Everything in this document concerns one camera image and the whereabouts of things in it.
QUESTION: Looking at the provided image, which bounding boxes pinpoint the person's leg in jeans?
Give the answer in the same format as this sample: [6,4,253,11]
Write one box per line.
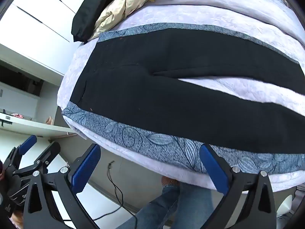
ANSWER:
[117,176,183,229]
[177,182,215,229]

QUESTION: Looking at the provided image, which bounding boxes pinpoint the open cabinet shelf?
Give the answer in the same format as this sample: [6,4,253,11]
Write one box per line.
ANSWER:
[0,60,60,124]

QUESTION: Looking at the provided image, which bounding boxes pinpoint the white wardrobe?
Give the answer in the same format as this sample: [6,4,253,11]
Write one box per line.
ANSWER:
[0,0,100,86]

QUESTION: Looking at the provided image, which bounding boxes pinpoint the white desk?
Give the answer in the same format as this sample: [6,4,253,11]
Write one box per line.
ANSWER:
[0,113,77,137]

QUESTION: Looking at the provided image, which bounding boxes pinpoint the black jacket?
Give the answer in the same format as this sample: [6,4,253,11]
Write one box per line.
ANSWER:
[71,0,130,44]

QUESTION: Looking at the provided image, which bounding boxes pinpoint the black pants with blue trim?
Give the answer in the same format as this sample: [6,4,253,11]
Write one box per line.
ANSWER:
[61,23,305,176]

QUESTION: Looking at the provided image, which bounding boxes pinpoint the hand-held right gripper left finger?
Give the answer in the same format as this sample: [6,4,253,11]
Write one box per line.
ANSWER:
[24,144,102,229]

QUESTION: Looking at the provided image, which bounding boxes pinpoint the beige puffer jacket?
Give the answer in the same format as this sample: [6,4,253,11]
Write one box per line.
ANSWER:
[89,0,186,41]

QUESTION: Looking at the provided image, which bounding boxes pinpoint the black cable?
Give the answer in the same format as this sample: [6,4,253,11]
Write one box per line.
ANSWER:
[61,162,140,229]

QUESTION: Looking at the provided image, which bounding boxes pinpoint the person's right leg in jeans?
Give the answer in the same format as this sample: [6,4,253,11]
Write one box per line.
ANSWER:
[177,182,215,229]

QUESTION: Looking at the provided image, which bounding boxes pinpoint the white stool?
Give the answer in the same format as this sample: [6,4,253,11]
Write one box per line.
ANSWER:
[278,194,293,217]

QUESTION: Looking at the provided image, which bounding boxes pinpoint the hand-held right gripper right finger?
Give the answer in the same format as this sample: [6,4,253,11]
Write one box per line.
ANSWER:
[199,144,278,229]

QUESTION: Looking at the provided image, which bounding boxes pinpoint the lavender embossed blanket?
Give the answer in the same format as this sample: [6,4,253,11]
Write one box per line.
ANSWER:
[57,0,305,194]

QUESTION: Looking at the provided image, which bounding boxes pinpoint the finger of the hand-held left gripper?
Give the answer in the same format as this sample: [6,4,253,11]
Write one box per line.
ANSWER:
[5,135,38,171]
[13,142,61,175]

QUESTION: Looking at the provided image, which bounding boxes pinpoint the person's left leg in jeans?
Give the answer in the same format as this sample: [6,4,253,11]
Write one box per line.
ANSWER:
[117,176,183,229]

